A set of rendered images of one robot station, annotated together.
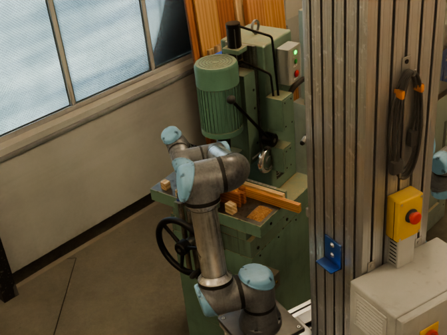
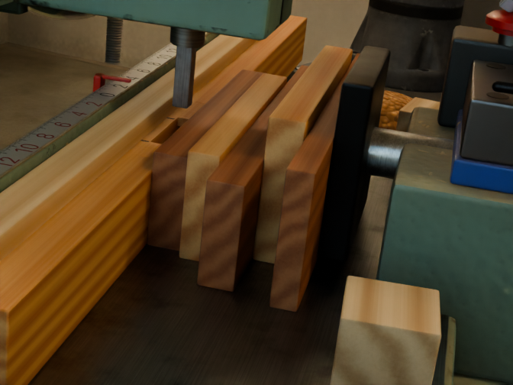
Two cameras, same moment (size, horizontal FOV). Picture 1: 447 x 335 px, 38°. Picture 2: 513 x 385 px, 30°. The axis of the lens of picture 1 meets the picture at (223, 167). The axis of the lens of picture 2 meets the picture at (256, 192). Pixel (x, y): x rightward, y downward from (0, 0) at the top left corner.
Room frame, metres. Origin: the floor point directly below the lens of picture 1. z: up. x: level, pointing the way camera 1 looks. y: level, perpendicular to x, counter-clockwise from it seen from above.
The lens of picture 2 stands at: (2.66, 0.46, 1.10)
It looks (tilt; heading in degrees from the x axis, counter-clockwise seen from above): 21 degrees down; 241
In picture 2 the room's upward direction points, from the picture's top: 7 degrees clockwise
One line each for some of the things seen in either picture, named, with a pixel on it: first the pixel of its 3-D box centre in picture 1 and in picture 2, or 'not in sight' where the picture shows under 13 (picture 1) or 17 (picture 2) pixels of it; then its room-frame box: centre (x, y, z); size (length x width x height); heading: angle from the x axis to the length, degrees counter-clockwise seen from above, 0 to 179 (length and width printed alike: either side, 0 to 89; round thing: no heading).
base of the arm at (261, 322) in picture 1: (259, 312); not in sight; (1.70, -0.07, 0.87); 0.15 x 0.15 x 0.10
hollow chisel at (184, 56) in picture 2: not in sight; (185, 62); (2.45, -0.01, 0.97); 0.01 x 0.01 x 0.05; 51
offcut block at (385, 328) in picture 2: not in sight; (385, 340); (2.44, 0.20, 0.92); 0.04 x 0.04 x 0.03; 55
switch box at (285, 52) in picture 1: (289, 63); not in sight; (2.61, -0.32, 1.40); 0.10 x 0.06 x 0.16; 141
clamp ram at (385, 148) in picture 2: not in sight; (412, 157); (2.36, 0.09, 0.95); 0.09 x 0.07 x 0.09; 51
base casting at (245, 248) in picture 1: (246, 203); not in sight; (2.54, -0.09, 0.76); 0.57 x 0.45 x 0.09; 141
